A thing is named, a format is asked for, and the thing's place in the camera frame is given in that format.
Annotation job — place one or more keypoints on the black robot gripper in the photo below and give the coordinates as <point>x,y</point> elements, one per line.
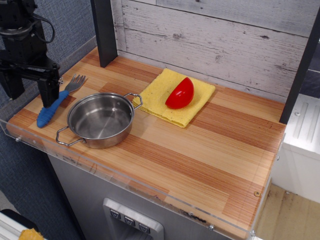
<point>25,56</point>

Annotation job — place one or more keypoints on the blue handled metal fork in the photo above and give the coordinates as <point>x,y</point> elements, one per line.
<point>46,114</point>

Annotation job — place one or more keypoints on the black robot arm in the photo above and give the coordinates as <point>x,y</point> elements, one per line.
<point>18,16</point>

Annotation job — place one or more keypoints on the yellow folded cloth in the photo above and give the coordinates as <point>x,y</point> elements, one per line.
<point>157,92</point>

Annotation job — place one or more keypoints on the stainless steel pot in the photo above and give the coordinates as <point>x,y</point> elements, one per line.
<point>102,120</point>

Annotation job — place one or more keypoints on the silver toy fridge cabinet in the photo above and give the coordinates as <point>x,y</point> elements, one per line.
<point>86,194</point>

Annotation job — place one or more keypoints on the yellow black object at corner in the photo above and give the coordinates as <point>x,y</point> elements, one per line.
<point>14,226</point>

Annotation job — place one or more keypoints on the red plastic half tomato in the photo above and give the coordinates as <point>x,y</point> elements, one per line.
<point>182,95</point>

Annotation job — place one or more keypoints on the silver dispenser button panel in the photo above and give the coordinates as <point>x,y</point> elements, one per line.
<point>132,221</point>

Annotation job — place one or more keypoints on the clear acrylic table guard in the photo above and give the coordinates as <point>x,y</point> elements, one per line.
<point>209,170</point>

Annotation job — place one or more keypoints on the white ridged toy sink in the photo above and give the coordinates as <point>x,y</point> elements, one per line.
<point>297,166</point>

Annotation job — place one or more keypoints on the dark right upright post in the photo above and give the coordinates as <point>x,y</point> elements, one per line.
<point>302,70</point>

